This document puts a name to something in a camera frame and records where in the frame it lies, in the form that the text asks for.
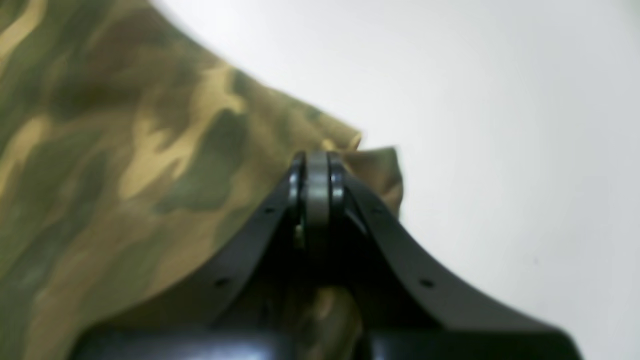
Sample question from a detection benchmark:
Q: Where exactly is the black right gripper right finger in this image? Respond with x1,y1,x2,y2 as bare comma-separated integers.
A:
317,152,582,360

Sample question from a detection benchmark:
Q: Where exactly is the camouflage T-shirt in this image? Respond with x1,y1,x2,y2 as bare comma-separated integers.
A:
0,0,403,360

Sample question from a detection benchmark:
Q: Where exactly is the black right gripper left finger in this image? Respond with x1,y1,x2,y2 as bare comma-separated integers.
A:
70,152,321,360

